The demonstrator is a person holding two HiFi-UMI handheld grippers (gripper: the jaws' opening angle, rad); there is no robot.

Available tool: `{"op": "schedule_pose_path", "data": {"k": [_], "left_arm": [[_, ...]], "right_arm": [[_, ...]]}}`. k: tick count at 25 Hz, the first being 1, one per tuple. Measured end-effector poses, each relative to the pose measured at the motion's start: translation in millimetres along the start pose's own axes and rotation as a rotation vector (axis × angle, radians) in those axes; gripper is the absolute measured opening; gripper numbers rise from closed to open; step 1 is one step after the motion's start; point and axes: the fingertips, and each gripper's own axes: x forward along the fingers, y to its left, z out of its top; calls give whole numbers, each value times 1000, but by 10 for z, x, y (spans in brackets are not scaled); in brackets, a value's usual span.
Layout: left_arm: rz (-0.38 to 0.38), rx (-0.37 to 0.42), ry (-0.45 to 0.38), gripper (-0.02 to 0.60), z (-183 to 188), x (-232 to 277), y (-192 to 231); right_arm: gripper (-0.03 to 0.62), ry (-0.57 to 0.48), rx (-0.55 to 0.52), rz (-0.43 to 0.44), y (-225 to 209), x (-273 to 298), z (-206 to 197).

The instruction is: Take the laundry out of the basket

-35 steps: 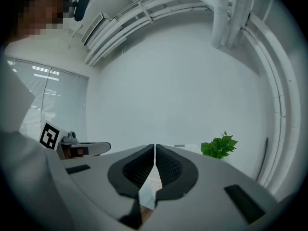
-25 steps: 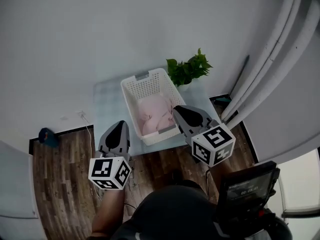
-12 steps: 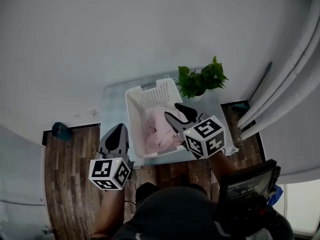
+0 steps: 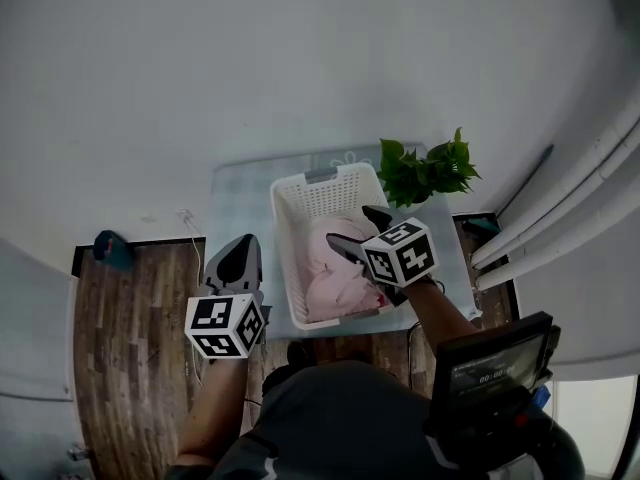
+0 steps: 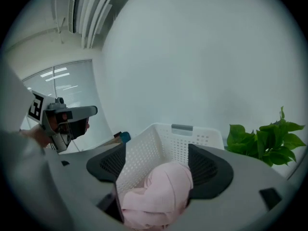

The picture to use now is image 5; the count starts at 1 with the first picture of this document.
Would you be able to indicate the white air conditioner vent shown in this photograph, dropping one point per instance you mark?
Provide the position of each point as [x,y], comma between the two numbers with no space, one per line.
[75,14]

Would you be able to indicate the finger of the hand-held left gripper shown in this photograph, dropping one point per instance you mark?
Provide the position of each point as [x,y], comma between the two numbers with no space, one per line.
[83,111]

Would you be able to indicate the person's left hand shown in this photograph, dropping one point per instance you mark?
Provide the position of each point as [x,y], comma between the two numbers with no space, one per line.
[54,124]

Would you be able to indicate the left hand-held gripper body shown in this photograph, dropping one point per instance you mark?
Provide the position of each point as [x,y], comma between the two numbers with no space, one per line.
[36,106]

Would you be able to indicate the bundle of white pipes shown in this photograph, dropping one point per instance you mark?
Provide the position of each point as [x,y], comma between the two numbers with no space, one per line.
[96,16]

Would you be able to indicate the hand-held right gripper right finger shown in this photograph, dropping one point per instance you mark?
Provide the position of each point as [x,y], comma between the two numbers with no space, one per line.
[240,189]

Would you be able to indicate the grey window blinds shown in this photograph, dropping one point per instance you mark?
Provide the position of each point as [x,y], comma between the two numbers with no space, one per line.
[72,88]

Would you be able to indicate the person's white shirt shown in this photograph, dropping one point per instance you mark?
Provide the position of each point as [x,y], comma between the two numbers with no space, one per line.
[12,100]

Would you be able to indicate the white plastic basket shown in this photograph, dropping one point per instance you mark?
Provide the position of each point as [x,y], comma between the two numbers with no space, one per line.
[154,148]

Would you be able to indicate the small blue object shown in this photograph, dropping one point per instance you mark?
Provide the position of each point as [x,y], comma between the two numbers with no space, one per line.
[125,136]

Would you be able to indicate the green leafy plant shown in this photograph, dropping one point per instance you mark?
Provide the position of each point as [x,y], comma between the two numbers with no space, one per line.
[269,141]

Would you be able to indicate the pink clothes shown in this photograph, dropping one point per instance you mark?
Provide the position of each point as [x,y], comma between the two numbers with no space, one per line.
[163,191]

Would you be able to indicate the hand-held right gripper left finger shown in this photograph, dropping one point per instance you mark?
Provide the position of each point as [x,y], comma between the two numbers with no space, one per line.
[79,177]

